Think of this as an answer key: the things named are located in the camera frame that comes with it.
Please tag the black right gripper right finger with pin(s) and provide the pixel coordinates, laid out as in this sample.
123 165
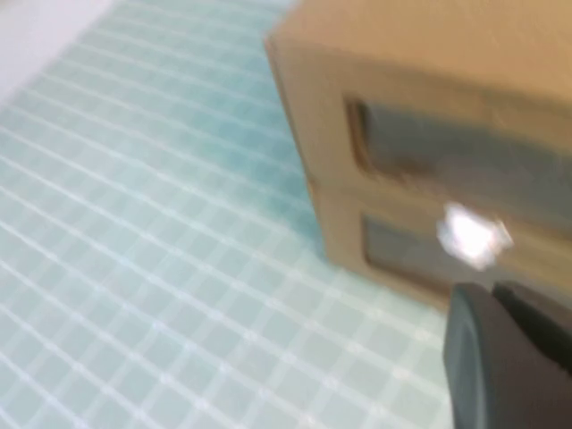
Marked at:
545 330

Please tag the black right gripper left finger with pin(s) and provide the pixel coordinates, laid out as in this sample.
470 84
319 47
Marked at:
500 384

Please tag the tan wooden drawer cabinet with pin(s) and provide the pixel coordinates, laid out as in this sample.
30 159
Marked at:
402 196

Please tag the green cutting mat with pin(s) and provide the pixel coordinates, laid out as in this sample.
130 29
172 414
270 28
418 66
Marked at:
134 223

